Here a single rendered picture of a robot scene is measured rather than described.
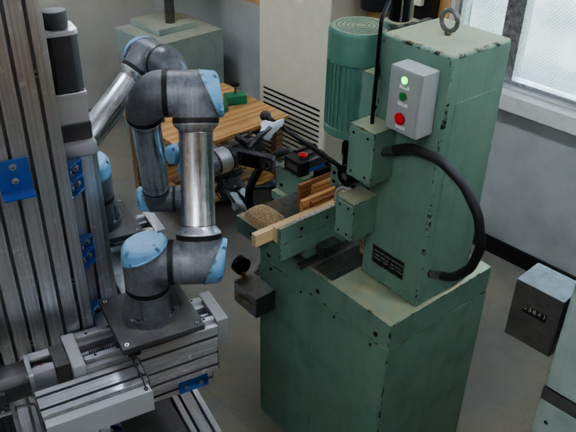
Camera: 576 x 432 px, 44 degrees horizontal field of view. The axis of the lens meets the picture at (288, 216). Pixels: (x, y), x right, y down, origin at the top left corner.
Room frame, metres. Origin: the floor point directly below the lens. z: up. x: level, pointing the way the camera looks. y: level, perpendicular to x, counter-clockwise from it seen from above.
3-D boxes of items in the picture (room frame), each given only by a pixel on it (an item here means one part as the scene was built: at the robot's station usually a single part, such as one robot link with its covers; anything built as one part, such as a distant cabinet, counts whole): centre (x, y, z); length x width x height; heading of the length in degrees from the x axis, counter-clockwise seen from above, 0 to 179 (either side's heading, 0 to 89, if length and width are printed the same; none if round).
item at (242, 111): (3.38, 0.44, 0.32); 0.66 x 0.57 x 0.64; 132
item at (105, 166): (1.90, 0.61, 0.98); 0.13 x 0.12 x 0.14; 44
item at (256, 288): (1.84, 0.11, 0.58); 0.12 x 0.08 x 0.08; 40
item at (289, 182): (2.04, -0.05, 0.91); 0.15 x 0.14 x 0.09; 130
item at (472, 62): (1.68, -0.38, 1.16); 0.22 x 0.22 x 0.72; 40
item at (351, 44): (1.90, -0.19, 1.32); 0.18 x 0.18 x 0.31
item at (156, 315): (1.46, 0.36, 0.87); 0.15 x 0.15 x 0.10
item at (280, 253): (1.98, -0.11, 0.87); 0.61 x 0.30 x 0.06; 130
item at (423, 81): (1.56, -0.28, 1.40); 0.10 x 0.06 x 0.16; 40
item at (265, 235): (1.84, -0.11, 0.92); 0.55 x 0.02 x 0.04; 130
